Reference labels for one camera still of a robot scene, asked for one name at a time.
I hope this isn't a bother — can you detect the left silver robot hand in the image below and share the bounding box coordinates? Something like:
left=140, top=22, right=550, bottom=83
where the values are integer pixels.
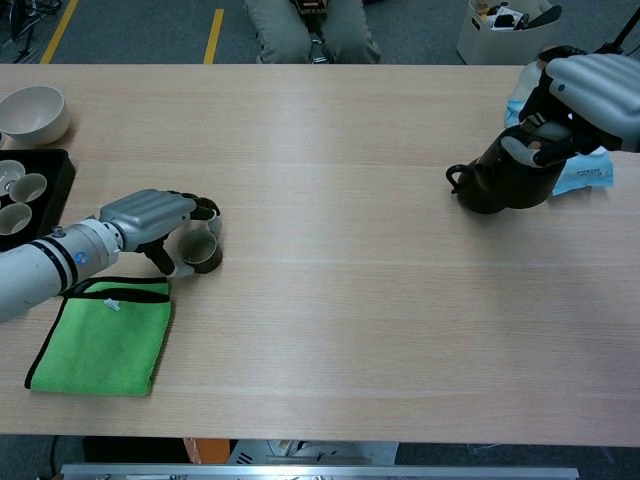
left=98, top=188, right=224, bottom=279

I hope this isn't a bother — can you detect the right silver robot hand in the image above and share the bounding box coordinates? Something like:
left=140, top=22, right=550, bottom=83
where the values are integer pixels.
left=499, top=45, right=640, bottom=169

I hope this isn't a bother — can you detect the dark teacup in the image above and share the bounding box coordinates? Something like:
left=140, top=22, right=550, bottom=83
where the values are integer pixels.
left=177, top=230, right=224, bottom=274

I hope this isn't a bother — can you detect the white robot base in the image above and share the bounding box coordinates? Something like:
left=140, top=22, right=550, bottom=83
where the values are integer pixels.
left=227, top=439, right=400, bottom=466

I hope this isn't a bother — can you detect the small beige teacup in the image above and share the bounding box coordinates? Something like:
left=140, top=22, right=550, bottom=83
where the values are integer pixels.
left=9, top=172, right=49, bottom=204
left=0, top=202, right=33, bottom=236

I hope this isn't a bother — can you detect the black tripod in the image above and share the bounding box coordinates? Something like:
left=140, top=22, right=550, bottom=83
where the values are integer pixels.
left=594, top=0, right=640, bottom=56

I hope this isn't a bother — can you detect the blue wet wipes pack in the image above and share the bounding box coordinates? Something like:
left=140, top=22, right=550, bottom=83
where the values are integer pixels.
left=503, top=97, right=615, bottom=196

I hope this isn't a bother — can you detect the black tray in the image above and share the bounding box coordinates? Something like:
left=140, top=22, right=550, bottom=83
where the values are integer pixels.
left=0, top=148, right=77, bottom=251

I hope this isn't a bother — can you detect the black paddle tool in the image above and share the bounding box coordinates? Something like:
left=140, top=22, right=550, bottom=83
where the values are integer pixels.
left=517, top=4, right=564, bottom=30

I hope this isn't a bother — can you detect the white storage box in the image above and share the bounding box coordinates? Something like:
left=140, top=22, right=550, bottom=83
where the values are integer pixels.
left=455, top=0, right=564, bottom=66

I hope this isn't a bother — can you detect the green cloth with black edge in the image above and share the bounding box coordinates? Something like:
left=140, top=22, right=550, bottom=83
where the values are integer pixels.
left=24, top=277, right=173, bottom=398

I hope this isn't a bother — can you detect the beige bowl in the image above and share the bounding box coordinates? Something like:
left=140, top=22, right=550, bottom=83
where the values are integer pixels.
left=0, top=85, right=70, bottom=147

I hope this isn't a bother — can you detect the dark pitcher with beige inside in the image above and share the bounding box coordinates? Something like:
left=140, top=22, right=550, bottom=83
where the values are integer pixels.
left=445, top=162, right=521, bottom=215

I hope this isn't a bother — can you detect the seated person in grey trousers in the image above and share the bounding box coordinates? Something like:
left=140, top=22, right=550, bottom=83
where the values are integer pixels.
left=243, top=0, right=382, bottom=65

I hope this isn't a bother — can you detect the black stand with cables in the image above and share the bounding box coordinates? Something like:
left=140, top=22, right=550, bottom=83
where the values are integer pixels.
left=0, top=0, right=64, bottom=64

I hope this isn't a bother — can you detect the aluminium rail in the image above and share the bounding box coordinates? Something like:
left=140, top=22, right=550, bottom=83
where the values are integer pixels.
left=59, top=462, right=580, bottom=480

